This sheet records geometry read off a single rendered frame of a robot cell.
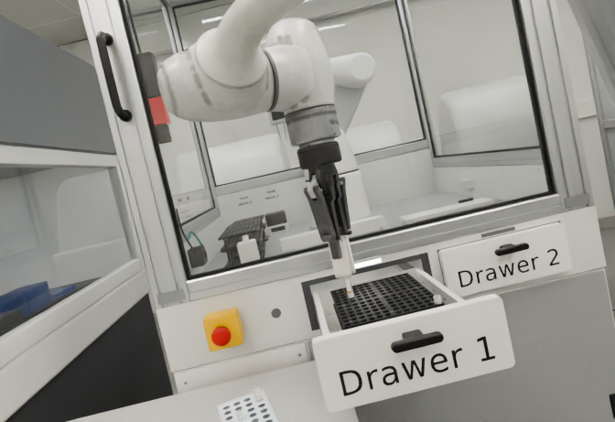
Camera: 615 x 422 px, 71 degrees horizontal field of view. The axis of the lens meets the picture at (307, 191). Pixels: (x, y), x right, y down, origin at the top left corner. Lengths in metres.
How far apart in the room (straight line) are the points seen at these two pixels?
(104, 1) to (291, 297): 0.75
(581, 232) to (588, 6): 0.99
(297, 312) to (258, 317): 0.09
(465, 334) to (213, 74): 0.52
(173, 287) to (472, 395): 0.72
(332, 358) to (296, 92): 0.41
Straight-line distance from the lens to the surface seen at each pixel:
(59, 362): 1.36
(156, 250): 1.01
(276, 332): 1.02
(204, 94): 0.65
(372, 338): 0.68
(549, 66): 1.15
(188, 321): 1.03
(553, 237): 1.13
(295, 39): 0.74
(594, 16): 0.21
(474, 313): 0.71
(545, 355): 1.21
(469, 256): 1.04
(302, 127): 0.73
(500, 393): 1.19
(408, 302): 0.84
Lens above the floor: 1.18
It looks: 3 degrees down
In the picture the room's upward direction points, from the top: 13 degrees counter-clockwise
